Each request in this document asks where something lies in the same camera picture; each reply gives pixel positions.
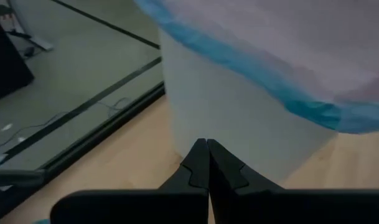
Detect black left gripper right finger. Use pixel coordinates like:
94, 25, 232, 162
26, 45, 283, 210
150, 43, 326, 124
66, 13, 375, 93
208, 139, 379, 224

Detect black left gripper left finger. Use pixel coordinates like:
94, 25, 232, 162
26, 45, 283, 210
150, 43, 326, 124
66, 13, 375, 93
50, 138, 208, 224

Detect grey metal stand foot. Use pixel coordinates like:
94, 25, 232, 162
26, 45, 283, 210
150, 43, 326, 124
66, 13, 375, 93
7, 0, 55, 52

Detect black box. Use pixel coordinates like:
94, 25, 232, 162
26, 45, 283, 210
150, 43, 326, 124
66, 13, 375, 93
0, 11, 35, 104

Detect white plastic trash bin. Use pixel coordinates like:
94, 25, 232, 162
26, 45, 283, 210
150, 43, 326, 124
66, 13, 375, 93
159, 28, 339, 185

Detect thin black cable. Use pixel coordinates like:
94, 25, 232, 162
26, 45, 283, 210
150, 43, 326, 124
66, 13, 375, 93
0, 97, 131, 147

